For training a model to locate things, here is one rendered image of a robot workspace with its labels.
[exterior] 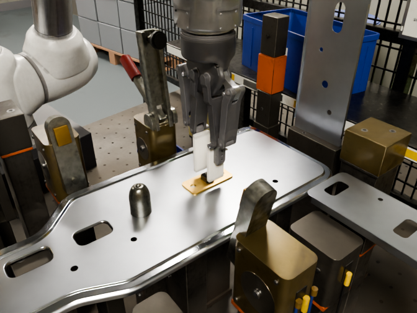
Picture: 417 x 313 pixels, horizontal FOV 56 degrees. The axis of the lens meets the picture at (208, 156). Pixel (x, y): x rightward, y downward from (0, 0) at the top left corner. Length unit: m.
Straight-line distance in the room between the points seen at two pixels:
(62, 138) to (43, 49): 0.54
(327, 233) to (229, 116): 0.23
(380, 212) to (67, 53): 0.88
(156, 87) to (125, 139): 0.72
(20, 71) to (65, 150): 0.52
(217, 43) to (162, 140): 0.27
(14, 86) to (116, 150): 0.39
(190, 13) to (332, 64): 0.33
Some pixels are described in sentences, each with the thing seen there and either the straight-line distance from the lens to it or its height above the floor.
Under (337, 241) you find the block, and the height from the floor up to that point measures 0.98.
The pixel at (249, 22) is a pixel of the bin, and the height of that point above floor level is 1.15.
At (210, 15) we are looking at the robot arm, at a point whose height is 1.28.
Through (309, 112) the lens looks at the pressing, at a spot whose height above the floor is 1.04.
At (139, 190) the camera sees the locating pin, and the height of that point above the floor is 1.04.
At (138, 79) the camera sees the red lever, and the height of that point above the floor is 1.11.
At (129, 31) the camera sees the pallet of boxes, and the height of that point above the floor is 0.40.
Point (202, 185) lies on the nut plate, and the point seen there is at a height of 1.00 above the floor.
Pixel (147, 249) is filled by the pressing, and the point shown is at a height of 1.00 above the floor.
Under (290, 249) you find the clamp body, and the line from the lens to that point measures 0.48.
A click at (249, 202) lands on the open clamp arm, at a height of 1.10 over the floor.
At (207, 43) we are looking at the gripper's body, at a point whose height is 1.24.
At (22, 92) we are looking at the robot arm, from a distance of 1.15.
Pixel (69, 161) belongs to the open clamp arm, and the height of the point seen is 1.04.
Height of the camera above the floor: 1.38
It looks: 32 degrees down
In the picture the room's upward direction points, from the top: straight up
